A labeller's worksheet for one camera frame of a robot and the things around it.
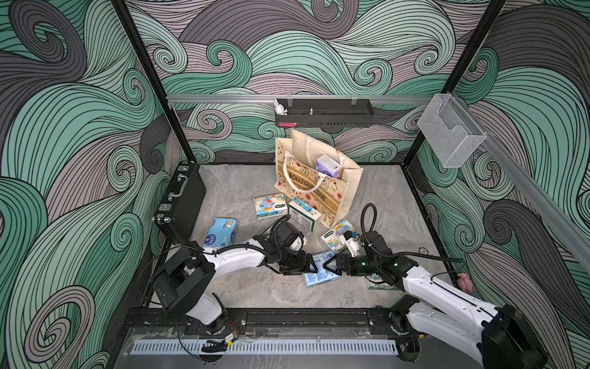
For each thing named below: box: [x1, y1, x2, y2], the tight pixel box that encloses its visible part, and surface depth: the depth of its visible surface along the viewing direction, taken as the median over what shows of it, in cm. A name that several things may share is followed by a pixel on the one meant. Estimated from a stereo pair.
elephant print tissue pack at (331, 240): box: [319, 219, 355, 253], surface depth 89 cm
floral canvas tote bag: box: [275, 128, 364, 229], surface depth 94 cm
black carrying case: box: [151, 159, 207, 246], surface depth 85 cm
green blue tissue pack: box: [288, 197, 322, 233], surface depth 94 cm
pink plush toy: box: [457, 272, 475, 294], surface depth 83 cm
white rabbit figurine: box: [273, 98, 289, 116], surface depth 87 cm
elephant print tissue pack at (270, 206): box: [253, 193, 289, 220], surface depth 100 cm
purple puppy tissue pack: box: [315, 153, 342, 178], surface depth 85 cm
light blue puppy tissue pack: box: [202, 217, 238, 249], surface depth 92 cm
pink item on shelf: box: [278, 122, 298, 128], surface depth 92 cm
